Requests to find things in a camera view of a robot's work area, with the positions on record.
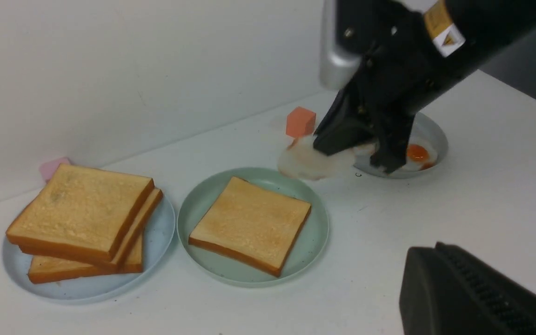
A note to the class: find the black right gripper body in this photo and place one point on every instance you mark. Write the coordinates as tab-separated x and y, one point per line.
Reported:
399	59

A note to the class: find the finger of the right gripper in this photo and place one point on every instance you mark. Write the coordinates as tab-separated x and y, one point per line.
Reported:
348	122
392	132

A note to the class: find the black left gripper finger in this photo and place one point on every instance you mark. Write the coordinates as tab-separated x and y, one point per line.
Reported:
448	291

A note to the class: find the fried egg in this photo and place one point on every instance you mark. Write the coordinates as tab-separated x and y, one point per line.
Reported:
420	155
301	161

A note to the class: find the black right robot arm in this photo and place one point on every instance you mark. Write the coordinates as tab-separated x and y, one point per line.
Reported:
489	27

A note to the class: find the grey egg plate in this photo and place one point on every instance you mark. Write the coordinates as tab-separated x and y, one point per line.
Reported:
423	127

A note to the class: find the orange cube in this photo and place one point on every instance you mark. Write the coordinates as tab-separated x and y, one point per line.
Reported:
300	122

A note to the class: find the green center plate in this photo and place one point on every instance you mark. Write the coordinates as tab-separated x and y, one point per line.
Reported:
306	249

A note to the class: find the light blue bread plate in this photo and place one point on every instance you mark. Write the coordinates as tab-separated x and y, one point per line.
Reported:
157	236

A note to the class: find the pink cube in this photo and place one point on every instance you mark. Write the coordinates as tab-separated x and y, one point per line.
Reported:
47	169

